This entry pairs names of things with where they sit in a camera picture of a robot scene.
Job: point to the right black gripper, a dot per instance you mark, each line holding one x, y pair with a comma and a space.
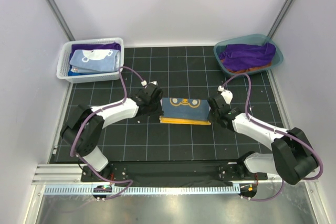
211, 112

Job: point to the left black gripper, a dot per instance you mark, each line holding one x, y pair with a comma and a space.
159, 111

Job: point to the yellow purple patterned towel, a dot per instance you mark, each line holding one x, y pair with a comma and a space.
185, 111

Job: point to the light blue white towel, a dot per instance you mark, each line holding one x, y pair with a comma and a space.
95, 61

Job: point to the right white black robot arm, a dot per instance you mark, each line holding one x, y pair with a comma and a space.
291, 157

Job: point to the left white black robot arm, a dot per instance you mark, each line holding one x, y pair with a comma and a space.
83, 128

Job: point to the orange towel in bin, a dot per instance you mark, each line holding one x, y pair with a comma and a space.
248, 70

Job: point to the purple crumpled towel in bin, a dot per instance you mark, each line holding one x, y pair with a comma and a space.
243, 56

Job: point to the teal plastic bin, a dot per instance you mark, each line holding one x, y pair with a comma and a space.
254, 39

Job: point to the white plastic basket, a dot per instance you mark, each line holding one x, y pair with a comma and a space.
63, 66

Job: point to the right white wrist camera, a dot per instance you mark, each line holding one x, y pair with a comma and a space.
227, 95

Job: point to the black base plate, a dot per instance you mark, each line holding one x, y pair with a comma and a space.
173, 171

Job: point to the right aluminium frame post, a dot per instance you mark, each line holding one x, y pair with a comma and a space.
280, 17

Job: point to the aluminium frame post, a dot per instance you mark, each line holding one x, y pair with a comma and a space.
280, 17
60, 19

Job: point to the aluminium rail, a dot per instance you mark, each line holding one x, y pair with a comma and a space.
68, 173

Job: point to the white slotted cable duct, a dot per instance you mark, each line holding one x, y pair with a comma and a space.
112, 190

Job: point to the left aluminium frame post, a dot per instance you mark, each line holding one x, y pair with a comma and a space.
60, 19

